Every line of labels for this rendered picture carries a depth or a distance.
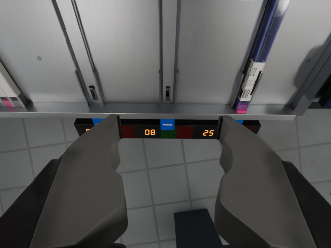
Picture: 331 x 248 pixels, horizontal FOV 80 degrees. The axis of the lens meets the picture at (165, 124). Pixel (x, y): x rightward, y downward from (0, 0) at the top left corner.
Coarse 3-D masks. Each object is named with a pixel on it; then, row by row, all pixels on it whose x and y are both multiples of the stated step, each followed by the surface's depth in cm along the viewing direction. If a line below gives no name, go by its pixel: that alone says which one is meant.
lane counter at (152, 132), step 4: (144, 128) 37; (148, 128) 37; (152, 128) 37; (156, 128) 37; (144, 132) 37; (148, 132) 37; (152, 132) 37; (156, 132) 37; (144, 136) 38; (148, 136) 38; (152, 136) 38; (156, 136) 38
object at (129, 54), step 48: (0, 0) 21; (48, 0) 21; (96, 0) 21; (144, 0) 21; (192, 0) 20; (240, 0) 20; (0, 48) 24; (48, 48) 24; (96, 48) 24; (144, 48) 24; (192, 48) 24; (240, 48) 24; (288, 48) 24; (48, 96) 30; (96, 96) 31; (144, 96) 30; (192, 96) 30; (288, 96) 30
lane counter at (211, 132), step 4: (204, 128) 36; (208, 128) 36; (212, 128) 36; (216, 128) 36; (200, 132) 37; (204, 132) 37; (208, 132) 37; (212, 132) 37; (216, 132) 37; (200, 136) 38; (204, 136) 38; (208, 136) 38; (212, 136) 38
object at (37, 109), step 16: (0, 112) 30; (16, 112) 29; (32, 112) 29; (48, 112) 29; (64, 112) 29; (80, 112) 29; (96, 112) 30; (112, 112) 30; (128, 112) 30; (144, 112) 30; (160, 112) 30; (176, 112) 30; (192, 112) 30; (208, 112) 30; (224, 112) 30; (256, 112) 30; (272, 112) 30; (288, 112) 30
